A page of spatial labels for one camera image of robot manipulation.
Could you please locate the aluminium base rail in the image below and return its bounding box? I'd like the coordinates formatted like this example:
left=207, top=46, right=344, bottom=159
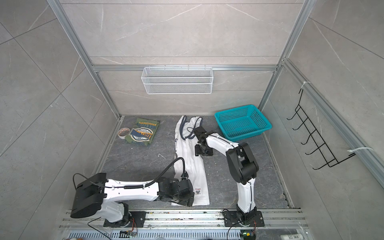
left=55, top=209, right=313, bottom=240

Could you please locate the white wire mesh shelf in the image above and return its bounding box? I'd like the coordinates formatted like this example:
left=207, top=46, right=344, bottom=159
left=141, top=67, right=214, bottom=95

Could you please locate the white navy tank top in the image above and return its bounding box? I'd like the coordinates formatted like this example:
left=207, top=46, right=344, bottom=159
left=175, top=116, right=210, bottom=206

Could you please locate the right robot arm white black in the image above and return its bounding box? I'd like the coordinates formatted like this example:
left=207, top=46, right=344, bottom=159
left=193, top=127, right=259, bottom=225

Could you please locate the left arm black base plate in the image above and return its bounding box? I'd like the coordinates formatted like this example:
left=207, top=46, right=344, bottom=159
left=103, top=211, right=147, bottom=228

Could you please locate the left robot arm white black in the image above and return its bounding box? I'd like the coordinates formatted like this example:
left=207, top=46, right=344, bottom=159
left=71, top=173, right=195, bottom=228

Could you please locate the white bottle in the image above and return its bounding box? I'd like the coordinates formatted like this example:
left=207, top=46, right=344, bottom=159
left=280, top=233, right=304, bottom=240

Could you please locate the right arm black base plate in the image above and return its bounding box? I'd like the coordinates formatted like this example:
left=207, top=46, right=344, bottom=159
left=222, top=209, right=265, bottom=227

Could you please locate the white cable tie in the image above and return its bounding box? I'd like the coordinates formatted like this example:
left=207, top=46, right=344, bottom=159
left=348, top=147, right=374, bottom=153

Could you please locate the tape roll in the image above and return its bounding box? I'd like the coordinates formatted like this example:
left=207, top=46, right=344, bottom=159
left=117, top=128, right=131, bottom=140

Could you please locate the teal plastic basket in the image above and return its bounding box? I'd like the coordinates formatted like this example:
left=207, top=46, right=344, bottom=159
left=214, top=105, right=272, bottom=142

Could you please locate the green tank top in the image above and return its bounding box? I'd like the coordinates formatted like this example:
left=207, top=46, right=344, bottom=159
left=125, top=118, right=160, bottom=146

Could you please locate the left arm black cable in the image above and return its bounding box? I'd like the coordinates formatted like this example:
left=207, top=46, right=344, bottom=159
left=143, top=157, right=188, bottom=188

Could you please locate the black wire hook rack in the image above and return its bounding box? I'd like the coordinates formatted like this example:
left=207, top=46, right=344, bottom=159
left=287, top=89, right=356, bottom=171

